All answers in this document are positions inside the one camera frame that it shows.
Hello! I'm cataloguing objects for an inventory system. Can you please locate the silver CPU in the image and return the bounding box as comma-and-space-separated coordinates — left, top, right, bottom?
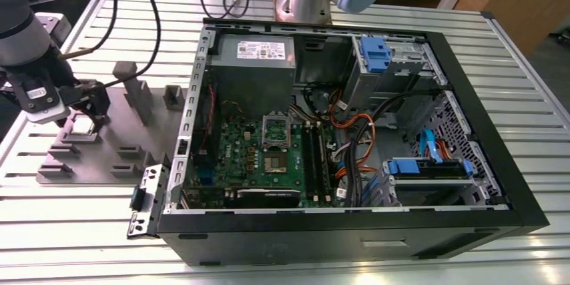
73, 116, 98, 135

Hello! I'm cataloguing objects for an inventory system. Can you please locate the grey parts rack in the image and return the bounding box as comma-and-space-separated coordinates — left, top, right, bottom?
37, 60, 189, 186

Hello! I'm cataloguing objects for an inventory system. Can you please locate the grey power supply unit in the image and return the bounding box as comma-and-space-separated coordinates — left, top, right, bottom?
207, 33, 298, 115

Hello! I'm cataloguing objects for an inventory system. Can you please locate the green motherboard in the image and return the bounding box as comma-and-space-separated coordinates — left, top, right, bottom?
185, 111, 348, 209

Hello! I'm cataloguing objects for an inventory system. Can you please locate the metal socket cover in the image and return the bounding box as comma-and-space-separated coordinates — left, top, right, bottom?
261, 113, 294, 151

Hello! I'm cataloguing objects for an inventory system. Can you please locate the black graphics card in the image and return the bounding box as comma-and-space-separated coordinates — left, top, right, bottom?
225, 187, 302, 209

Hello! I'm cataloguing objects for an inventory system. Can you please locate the silver metal drive cage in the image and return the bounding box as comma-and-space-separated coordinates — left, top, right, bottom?
345, 34, 446, 112

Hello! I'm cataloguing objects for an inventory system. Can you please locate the black PC case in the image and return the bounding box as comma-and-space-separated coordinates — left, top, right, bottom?
155, 17, 552, 268

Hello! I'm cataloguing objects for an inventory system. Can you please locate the blue drive carrier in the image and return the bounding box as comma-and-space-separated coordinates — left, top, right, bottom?
361, 36, 393, 74

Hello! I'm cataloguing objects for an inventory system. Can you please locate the hard disk in blue carrier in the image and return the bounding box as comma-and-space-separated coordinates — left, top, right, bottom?
385, 158, 476, 179

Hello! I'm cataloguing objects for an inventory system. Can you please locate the silver metal disk bay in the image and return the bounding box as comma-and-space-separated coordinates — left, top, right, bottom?
381, 156, 512, 208

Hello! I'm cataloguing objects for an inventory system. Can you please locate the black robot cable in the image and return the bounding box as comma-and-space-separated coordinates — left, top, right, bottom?
91, 0, 165, 91

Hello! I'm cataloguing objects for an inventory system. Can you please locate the silver expansion card bracket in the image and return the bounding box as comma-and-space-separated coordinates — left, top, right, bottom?
127, 162, 174, 240

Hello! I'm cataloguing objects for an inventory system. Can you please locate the orange wire bundle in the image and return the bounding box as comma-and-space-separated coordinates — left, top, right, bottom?
329, 113, 380, 179

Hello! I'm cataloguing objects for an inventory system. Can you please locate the black cable bundle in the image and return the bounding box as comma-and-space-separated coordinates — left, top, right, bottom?
342, 89, 441, 208

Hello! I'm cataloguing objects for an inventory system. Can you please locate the blue wire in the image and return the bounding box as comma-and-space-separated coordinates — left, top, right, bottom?
418, 129, 446, 164

